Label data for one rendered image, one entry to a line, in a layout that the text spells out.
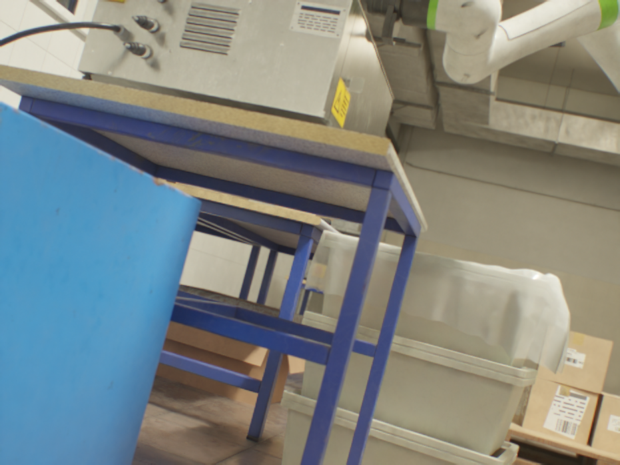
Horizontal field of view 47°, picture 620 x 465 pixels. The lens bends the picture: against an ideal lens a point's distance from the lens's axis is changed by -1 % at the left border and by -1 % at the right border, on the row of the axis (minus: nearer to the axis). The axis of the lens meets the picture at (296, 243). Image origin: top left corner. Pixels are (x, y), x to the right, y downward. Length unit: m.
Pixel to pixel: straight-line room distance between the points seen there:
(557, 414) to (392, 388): 1.86
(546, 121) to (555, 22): 9.11
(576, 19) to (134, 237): 1.13
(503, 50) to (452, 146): 10.31
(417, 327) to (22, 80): 1.13
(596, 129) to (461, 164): 2.22
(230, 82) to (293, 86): 0.11
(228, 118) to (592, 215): 10.83
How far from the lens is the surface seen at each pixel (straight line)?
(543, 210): 11.75
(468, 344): 1.89
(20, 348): 0.83
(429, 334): 1.91
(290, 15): 1.31
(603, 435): 3.71
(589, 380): 3.69
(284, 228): 2.40
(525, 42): 1.68
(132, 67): 1.38
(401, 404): 1.92
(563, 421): 3.70
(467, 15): 1.52
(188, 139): 1.27
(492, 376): 1.84
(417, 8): 1.55
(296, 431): 2.01
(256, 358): 2.96
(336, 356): 1.15
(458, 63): 1.61
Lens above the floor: 0.50
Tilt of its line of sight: 4 degrees up
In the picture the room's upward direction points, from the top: 15 degrees clockwise
